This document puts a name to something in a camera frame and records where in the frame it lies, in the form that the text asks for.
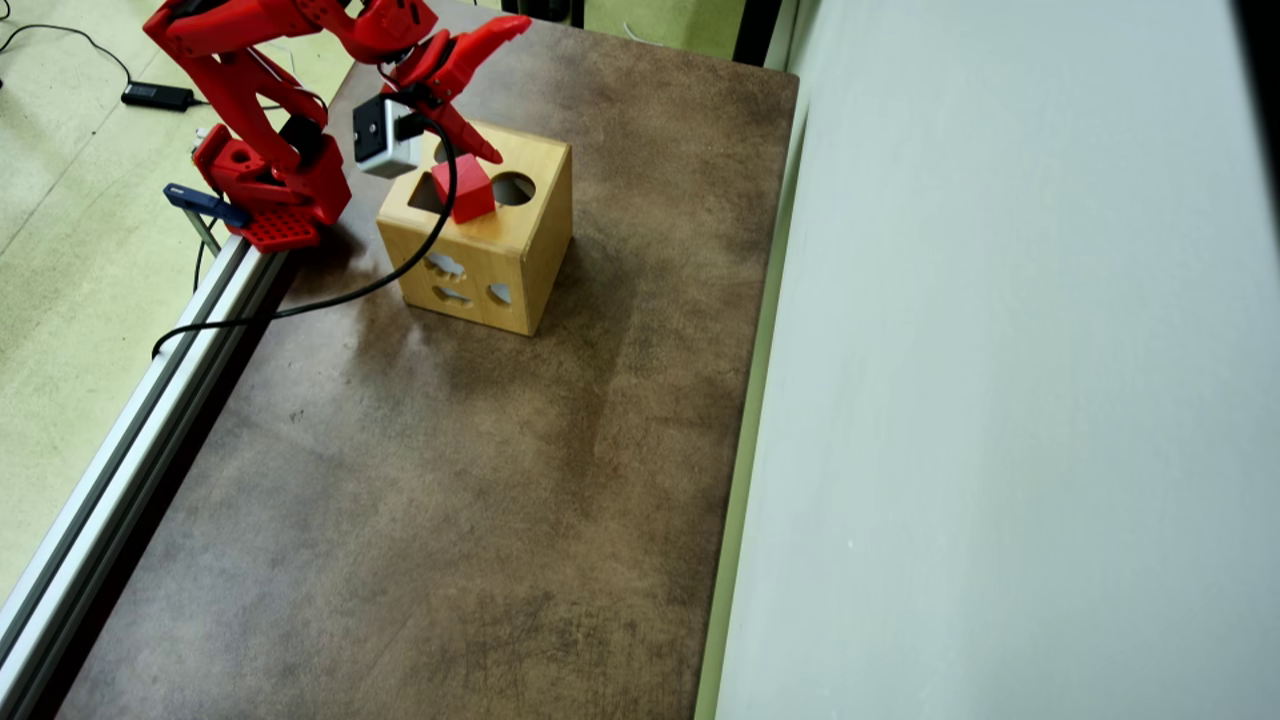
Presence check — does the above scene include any aluminium rail profile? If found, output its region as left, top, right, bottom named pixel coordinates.
left=0, top=232, right=291, bottom=720

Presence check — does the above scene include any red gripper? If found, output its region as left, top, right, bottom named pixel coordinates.
left=345, top=0, right=533, bottom=164

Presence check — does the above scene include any black wall panel edge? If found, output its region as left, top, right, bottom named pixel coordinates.
left=1235, top=0, right=1280, bottom=131

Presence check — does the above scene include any black power adapter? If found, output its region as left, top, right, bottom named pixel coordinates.
left=121, top=82, right=196, bottom=112

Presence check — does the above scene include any red cube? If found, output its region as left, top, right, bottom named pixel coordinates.
left=432, top=153, right=497, bottom=224

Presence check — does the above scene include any wooden shape sorter box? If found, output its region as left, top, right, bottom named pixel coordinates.
left=376, top=120, right=574, bottom=337

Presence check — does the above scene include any thin black adapter cable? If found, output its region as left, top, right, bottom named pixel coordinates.
left=0, top=22, right=133, bottom=86

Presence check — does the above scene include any black camera cable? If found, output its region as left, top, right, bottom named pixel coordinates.
left=152, top=112, right=459, bottom=359

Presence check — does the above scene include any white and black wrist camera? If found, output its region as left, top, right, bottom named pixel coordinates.
left=352, top=95, right=426, bottom=180

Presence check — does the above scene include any black vertical post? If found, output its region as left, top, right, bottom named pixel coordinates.
left=733, top=0, right=783, bottom=68

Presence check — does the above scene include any black floor object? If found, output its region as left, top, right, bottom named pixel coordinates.
left=500, top=0, right=586, bottom=26

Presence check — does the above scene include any blue clamp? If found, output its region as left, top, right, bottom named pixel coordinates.
left=163, top=183, right=251, bottom=251

